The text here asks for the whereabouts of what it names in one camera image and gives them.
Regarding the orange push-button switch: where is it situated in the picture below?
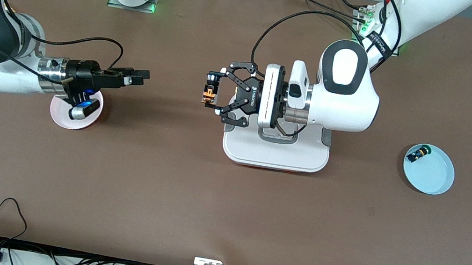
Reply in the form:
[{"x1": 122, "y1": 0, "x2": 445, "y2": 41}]
[{"x1": 200, "y1": 71, "x2": 224, "y2": 107}]

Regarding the pink plate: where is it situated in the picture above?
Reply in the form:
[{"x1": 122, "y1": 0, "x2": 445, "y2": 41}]
[{"x1": 47, "y1": 82, "x2": 107, "y2": 134}]

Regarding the white lidded container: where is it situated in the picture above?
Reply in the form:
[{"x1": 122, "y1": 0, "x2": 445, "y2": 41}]
[{"x1": 218, "y1": 111, "x2": 334, "y2": 178}]

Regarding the light blue plate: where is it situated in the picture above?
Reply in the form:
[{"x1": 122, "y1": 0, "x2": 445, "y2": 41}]
[{"x1": 399, "y1": 141, "x2": 459, "y2": 198}]

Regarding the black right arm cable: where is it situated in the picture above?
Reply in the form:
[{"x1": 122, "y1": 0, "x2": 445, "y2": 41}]
[{"x1": 0, "y1": 0, "x2": 130, "y2": 95}]

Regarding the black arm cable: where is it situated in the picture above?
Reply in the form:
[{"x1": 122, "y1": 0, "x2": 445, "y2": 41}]
[
  {"x1": 0, "y1": 0, "x2": 130, "y2": 95},
  {"x1": 248, "y1": 0, "x2": 407, "y2": 100}
]

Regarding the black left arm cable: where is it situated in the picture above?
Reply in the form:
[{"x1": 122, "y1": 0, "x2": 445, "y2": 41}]
[{"x1": 248, "y1": 0, "x2": 407, "y2": 100}]

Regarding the black cable across table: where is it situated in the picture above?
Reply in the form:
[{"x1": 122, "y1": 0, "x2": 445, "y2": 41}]
[{"x1": 278, "y1": 0, "x2": 372, "y2": 25}]

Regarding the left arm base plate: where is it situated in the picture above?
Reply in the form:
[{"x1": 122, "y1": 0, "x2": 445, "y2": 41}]
[{"x1": 349, "y1": 6, "x2": 379, "y2": 43}]

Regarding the black looped cable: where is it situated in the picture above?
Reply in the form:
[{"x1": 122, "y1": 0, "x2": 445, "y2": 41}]
[{"x1": 0, "y1": 196, "x2": 32, "y2": 244}]

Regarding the green push-button switch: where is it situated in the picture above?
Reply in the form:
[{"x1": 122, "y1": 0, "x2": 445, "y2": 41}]
[{"x1": 406, "y1": 143, "x2": 433, "y2": 165}]

